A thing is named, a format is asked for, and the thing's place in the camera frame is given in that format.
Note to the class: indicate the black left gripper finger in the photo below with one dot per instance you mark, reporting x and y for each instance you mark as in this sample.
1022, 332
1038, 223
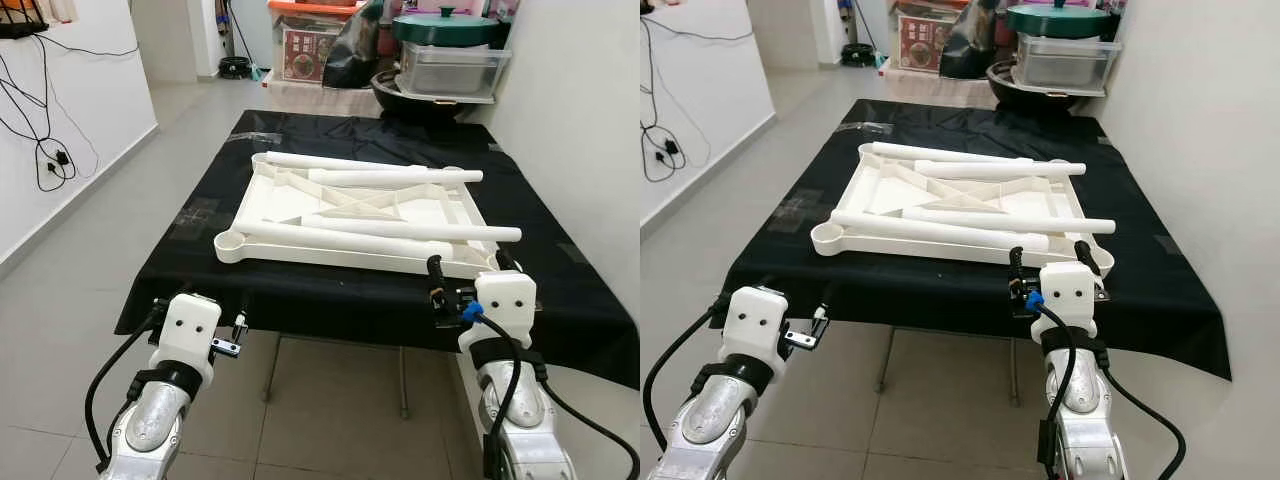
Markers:
820, 312
243, 310

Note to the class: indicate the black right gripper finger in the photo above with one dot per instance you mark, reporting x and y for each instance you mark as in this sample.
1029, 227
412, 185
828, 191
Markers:
1016, 262
1086, 253
508, 262
436, 272

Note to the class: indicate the white plastic children table top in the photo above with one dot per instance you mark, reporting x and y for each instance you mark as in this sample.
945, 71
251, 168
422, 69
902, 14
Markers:
290, 205
890, 195

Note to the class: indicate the black tablecloth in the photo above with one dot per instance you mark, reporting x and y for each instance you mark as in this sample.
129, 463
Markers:
950, 290
350, 300

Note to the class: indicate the grey metal table leg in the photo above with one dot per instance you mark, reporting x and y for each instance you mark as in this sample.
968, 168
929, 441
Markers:
1014, 372
404, 380

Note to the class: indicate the black wok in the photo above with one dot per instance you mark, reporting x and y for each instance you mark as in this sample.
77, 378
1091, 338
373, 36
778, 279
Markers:
1035, 100
420, 108

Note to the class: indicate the clear tape strip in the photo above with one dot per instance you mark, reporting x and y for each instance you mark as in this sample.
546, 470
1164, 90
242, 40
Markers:
865, 127
262, 132

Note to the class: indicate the beige patterned cloth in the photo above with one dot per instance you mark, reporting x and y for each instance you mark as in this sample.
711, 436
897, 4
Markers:
940, 90
320, 98

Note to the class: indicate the clear plastic storage container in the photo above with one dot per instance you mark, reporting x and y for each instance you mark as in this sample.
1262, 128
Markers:
1065, 62
450, 70

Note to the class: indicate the black power adapter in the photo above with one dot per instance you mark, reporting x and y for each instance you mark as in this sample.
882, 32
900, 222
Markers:
62, 157
672, 148

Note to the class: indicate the black plastic bag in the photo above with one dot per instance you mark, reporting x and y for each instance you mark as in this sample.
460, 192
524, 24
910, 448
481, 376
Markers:
975, 45
360, 55

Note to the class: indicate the green pot lid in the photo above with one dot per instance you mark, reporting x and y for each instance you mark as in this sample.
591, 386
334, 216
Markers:
1060, 20
445, 28

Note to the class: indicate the teal mop head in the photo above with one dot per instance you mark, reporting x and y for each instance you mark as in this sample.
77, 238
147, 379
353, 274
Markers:
883, 62
262, 75

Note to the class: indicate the red printed carton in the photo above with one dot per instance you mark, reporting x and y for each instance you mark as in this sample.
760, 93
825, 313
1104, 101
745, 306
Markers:
925, 42
308, 55

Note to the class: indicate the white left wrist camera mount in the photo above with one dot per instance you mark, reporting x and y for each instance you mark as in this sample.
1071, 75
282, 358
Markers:
755, 325
190, 335

